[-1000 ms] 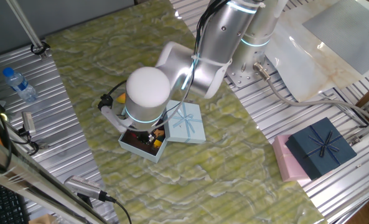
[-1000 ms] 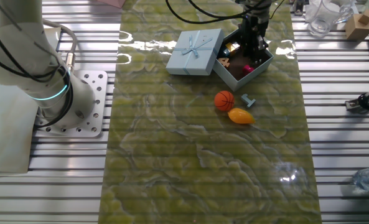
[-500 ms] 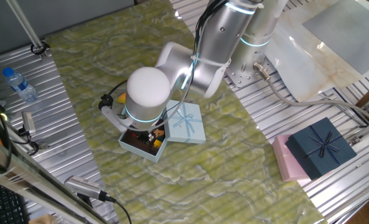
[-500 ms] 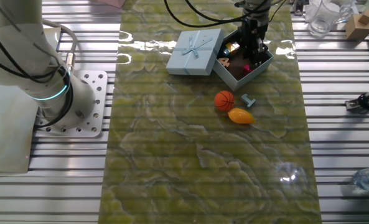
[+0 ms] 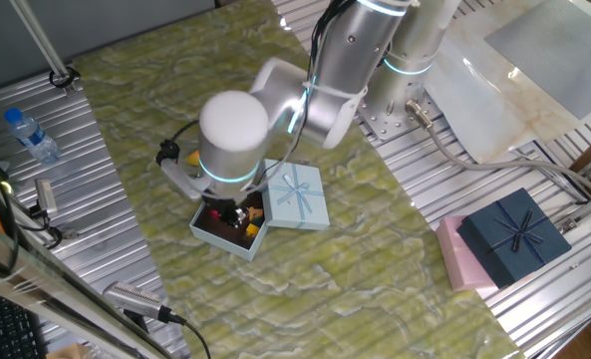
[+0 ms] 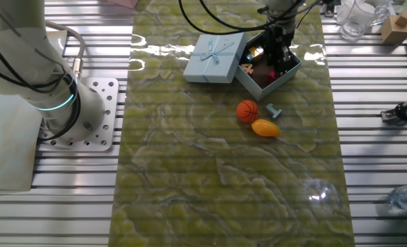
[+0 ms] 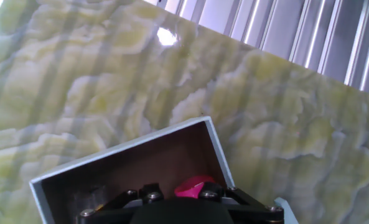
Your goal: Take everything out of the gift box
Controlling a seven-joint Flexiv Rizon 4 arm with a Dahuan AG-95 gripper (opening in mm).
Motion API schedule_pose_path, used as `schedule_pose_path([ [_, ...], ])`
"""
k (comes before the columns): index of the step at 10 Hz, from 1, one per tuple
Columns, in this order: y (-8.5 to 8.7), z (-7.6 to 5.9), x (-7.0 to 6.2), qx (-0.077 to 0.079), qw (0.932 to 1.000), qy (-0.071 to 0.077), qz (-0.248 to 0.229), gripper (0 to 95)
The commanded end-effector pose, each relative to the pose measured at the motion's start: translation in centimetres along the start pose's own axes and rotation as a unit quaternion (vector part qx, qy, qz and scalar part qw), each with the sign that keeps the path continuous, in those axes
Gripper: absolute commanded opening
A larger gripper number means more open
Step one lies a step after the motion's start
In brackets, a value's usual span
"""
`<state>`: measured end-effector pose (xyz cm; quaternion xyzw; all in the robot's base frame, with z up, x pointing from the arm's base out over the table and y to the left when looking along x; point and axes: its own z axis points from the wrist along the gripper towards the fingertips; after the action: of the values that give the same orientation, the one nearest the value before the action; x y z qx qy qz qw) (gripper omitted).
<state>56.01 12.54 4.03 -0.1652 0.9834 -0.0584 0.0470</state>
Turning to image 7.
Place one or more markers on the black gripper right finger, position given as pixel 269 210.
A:
pixel 215 193

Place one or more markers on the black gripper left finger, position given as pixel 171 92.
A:
pixel 147 193

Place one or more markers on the small pink toy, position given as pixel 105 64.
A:
pixel 188 188

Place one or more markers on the small grey toy block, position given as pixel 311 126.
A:
pixel 287 211

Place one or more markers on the light blue gift box base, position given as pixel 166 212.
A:
pixel 134 155

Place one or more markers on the green marble pattern mat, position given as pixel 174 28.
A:
pixel 109 77

